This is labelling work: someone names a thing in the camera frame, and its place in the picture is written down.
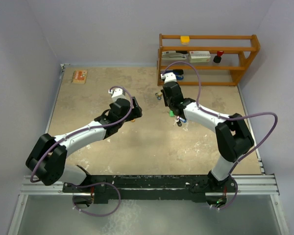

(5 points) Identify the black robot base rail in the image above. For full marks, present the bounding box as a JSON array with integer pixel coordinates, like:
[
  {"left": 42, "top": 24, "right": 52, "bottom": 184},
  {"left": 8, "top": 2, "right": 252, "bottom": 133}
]
[{"left": 63, "top": 175, "right": 237, "bottom": 204}]

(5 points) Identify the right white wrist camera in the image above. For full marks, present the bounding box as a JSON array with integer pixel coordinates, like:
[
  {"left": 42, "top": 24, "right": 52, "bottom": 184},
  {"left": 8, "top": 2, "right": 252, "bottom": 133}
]
[{"left": 161, "top": 72, "right": 177, "bottom": 84}]

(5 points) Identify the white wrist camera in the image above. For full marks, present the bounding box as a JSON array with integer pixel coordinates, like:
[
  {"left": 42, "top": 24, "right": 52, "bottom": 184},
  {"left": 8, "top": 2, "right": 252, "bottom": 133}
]
[
  {"left": 108, "top": 88, "right": 126, "bottom": 102},
  {"left": 161, "top": 72, "right": 177, "bottom": 84}
]

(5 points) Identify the blue stapler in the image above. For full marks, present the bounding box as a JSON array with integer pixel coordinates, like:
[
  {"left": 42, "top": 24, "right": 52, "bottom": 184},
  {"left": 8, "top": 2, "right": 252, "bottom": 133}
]
[{"left": 162, "top": 69, "right": 184, "bottom": 80}]

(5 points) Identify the wooden shelf rack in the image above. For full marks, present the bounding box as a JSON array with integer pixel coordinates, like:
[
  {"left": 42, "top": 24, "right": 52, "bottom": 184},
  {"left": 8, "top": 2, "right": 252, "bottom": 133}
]
[{"left": 157, "top": 34, "right": 261, "bottom": 86}]

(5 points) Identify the yellow box on shelf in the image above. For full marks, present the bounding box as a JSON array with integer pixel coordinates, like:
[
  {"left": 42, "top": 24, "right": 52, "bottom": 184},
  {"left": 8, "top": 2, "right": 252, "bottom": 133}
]
[{"left": 180, "top": 35, "right": 190, "bottom": 45}]

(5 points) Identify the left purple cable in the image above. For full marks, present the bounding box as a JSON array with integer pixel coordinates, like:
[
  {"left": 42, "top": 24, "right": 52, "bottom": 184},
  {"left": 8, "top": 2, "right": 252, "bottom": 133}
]
[{"left": 29, "top": 86, "right": 134, "bottom": 217}]

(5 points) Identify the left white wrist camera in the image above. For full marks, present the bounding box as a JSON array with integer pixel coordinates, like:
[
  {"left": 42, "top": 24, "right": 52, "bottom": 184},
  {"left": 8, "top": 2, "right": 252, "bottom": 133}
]
[{"left": 108, "top": 88, "right": 126, "bottom": 102}]

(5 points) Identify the white staples box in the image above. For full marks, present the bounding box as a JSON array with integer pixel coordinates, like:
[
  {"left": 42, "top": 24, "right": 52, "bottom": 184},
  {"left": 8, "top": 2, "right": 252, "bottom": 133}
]
[{"left": 189, "top": 51, "right": 211, "bottom": 63}]

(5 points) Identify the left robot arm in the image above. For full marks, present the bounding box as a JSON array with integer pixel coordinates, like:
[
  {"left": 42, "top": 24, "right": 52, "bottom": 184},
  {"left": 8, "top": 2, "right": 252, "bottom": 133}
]
[{"left": 25, "top": 96, "right": 142, "bottom": 192}]

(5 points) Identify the red black stamp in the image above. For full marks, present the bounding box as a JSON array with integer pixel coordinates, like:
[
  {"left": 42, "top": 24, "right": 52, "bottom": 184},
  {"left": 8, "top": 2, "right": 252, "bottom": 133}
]
[{"left": 213, "top": 51, "right": 224, "bottom": 64}]

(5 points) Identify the orange spiral notebook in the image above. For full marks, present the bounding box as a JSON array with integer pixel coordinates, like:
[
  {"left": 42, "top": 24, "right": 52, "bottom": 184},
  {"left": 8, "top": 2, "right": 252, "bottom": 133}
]
[{"left": 71, "top": 70, "right": 88, "bottom": 84}]

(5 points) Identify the white stapler on shelf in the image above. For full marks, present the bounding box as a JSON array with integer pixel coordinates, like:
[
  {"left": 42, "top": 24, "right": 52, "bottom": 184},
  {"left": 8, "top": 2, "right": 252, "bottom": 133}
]
[{"left": 161, "top": 50, "right": 188, "bottom": 61}]

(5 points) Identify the aluminium frame rail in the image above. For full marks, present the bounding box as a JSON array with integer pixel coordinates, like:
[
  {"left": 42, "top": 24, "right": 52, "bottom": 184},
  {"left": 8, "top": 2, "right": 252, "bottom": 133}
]
[{"left": 20, "top": 175, "right": 279, "bottom": 195}]

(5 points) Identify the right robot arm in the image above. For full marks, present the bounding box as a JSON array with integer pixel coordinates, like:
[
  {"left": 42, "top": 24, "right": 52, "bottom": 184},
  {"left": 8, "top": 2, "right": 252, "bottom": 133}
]
[{"left": 161, "top": 81, "right": 254, "bottom": 191}]

